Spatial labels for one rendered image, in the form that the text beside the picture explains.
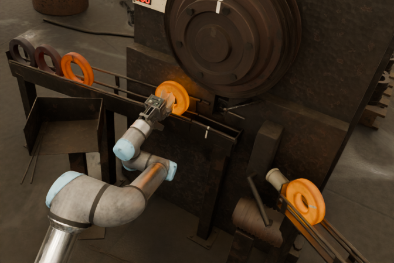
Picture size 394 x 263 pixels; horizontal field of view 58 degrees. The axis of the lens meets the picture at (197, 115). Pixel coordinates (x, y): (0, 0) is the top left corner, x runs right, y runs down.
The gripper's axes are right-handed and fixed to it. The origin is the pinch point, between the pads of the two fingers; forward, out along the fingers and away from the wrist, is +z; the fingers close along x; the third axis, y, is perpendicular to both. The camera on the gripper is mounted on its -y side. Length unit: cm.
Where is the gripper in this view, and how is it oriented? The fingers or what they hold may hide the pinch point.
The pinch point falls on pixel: (172, 95)
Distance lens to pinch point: 148.6
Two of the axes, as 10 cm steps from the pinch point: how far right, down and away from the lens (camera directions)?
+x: -8.7, -3.7, 3.2
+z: 4.9, -6.8, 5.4
